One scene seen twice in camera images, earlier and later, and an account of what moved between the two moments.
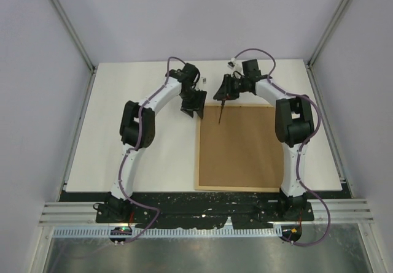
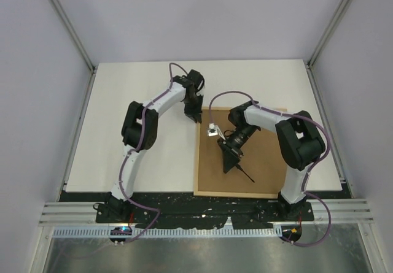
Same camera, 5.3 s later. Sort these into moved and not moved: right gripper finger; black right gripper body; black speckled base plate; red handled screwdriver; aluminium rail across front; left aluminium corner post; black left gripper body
Moved: black right gripper body; right gripper finger; red handled screwdriver
Not moved: black speckled base plate; left aluminium corner post; black left gripper body; aluminium rail across front
